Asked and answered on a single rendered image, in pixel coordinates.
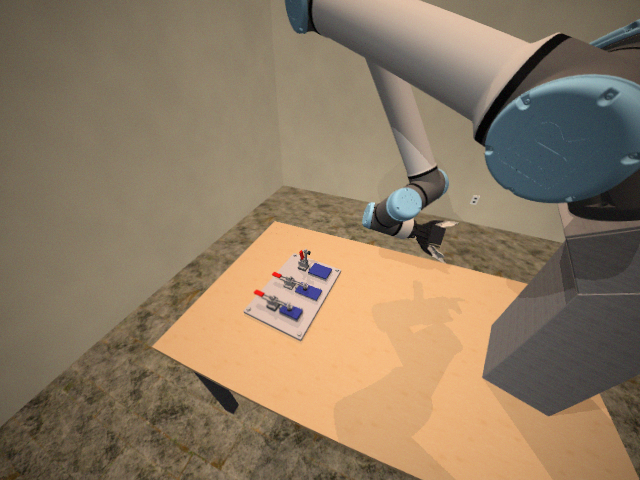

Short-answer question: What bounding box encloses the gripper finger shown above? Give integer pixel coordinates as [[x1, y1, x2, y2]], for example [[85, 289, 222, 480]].
[[418, 243, 446, 263], [425, 220, 458, 227]]

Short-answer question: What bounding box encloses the grey toggle clamp with red handle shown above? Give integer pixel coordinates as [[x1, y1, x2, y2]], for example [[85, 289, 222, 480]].
[[254, 290, 293, 312], [272, 272, 309, 291]]

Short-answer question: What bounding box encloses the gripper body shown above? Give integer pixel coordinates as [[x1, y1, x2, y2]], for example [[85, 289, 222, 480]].
[[407, 220, 446, 246]]

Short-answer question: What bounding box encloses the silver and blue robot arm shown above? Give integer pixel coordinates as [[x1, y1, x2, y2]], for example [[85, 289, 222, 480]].
[[285, 0, 640, 240]]

